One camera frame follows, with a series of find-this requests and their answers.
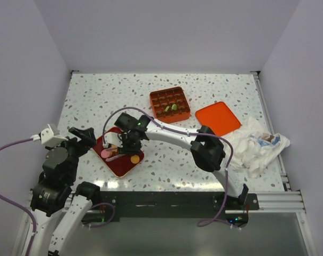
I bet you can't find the red cookie tray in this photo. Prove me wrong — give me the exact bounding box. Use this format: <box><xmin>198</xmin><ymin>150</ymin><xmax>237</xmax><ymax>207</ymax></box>
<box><xmin>92</xmin><ymin>127</ymin><xmax>145</xmax><ymax>178</ymax></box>

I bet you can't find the white crumpled plastic bag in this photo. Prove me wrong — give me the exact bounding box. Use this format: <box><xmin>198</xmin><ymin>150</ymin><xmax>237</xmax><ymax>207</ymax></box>
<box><xmin>223</xmin><ymin>117</ymin><xmax>290</xmax><ymax>178</ymax></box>

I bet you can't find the orange cookie lower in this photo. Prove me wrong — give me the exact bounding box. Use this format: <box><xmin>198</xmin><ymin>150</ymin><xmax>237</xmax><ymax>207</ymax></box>
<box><xmin>130</xmin><ymin>155</ymin><xmax>140</xmax><ymax>164</ymax></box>

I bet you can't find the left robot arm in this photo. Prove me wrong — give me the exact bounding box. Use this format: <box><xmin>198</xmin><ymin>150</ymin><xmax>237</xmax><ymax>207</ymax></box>
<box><xmin>21</xmin><ymin>125</ymin><xmax>101</xmax><ymax>255</ymax></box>

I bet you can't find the orange compartment cookie box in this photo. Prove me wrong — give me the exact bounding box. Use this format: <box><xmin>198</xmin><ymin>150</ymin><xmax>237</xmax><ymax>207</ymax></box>
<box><xmin>149</xmin><ymin>86</ymin><xmax>191</xmax><ymax>124</ymax></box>

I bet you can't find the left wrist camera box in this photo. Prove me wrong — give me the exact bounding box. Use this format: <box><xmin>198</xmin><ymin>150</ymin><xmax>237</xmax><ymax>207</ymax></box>
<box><xmin>40</xmin><ymin>124</ymin><xmax>68</xmax><ymax>148</ymax></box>

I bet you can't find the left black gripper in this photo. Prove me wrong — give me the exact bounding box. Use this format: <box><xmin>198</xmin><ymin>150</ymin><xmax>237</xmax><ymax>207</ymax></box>
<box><xmin>46</xmin><ymin>126</ymin><xmax>96</xmax><ymax>182</ymax></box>

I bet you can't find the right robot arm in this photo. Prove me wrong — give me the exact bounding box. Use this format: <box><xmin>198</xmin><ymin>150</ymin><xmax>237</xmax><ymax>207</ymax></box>
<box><xmin>104</xmin><ymin>113</ymin><xmax>249</xmax><ymax>210</ymax></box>

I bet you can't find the pink cookie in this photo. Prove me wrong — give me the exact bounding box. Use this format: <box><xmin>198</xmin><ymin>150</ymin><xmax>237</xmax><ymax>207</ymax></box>
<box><xmin>100</xmin><ymin>149</ymin><xmax>112</xmax><ymax>158</ymax></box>

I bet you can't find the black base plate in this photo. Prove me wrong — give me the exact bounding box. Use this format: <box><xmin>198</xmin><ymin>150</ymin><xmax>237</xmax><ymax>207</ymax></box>
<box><xmin>81</xmin><ymin>190</ymin><xmax>258</xmax><ymax>227</ymax></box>

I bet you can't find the orange box lid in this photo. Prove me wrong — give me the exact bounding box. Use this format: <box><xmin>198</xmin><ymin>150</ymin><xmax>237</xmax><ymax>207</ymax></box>
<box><xmin>195</xmin><ymin>101</ymin><xmax>241</xmax><ymax>137</ymax></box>

